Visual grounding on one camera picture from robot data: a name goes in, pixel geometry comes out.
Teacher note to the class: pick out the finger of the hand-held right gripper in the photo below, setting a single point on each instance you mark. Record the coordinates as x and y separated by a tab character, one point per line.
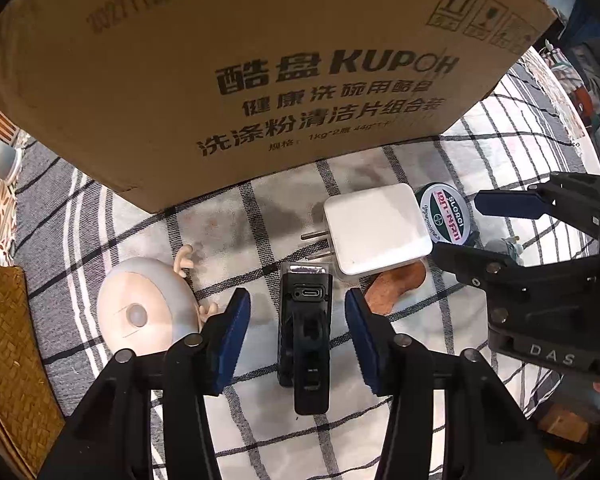
470	262
510	203

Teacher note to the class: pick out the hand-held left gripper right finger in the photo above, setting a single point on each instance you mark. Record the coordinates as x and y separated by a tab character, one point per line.
365	340

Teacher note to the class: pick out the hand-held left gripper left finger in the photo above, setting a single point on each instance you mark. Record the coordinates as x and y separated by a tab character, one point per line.
230	340

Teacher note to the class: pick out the round green tin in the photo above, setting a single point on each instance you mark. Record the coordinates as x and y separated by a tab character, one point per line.
442	215

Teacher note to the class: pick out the black clip-on device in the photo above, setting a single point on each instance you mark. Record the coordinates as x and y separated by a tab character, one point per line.
305	310

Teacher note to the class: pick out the large brown cardboard box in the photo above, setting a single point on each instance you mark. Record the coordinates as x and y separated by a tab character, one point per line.
230	60

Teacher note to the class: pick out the small grey figurine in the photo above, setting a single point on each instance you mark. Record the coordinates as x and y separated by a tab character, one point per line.
505	249

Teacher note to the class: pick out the brown wooden piece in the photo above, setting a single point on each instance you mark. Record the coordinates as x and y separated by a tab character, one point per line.
395	282

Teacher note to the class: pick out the white antlered night light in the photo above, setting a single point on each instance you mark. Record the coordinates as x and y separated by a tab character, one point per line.
145	300

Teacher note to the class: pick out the white plug charger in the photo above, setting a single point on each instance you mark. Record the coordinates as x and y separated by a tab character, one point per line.
375	230

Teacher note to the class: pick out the grey plaid tablecloth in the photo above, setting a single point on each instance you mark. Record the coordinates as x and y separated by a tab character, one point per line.
260	240

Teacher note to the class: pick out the woven straw mat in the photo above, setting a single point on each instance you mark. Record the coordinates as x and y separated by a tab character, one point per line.
10	360

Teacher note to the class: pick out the white slatted fruit basket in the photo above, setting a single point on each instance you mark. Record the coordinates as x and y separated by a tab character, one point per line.
2	120

